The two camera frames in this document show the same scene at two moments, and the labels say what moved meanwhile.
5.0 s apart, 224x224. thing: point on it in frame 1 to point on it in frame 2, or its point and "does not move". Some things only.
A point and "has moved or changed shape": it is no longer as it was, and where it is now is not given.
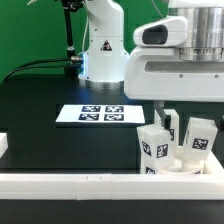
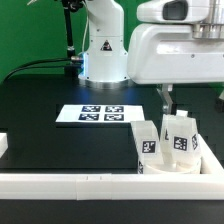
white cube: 174,132 to 182,113
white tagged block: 156,148 has moved or changed shape
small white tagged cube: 199,138 to 179,142
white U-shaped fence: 117,187 does not move
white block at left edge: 3,143 does not move
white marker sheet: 92,113 does not move
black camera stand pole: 71,68 does not move
